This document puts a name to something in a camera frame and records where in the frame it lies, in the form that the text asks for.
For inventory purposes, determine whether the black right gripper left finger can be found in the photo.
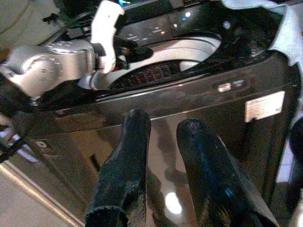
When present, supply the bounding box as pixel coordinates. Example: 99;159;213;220
84;108;152;227

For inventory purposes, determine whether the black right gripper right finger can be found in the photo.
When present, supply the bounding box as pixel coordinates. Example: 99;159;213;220
176;118;280;227

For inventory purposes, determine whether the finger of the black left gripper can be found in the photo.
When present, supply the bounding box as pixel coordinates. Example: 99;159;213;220
127;45;153;63

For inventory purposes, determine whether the black top-load washing machine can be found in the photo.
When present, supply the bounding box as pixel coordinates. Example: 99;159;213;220
0;0;303;227

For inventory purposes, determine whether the perforated steel washer drum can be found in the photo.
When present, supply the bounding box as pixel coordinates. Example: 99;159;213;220
78;37;223;91

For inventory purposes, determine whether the white washer label sticker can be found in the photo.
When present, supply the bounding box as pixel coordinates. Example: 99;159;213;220
244;90;286;123

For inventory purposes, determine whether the silver washer button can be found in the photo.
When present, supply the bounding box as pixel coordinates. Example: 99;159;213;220
217;82;232;93

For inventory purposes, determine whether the light grey-blue cloth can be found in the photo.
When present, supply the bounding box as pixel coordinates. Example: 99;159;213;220
220;0;303;70

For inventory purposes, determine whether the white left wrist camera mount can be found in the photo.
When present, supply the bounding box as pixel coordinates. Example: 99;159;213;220
90;0;125;74

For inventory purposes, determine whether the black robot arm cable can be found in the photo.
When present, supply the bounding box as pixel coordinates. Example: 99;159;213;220
0;111;33;164

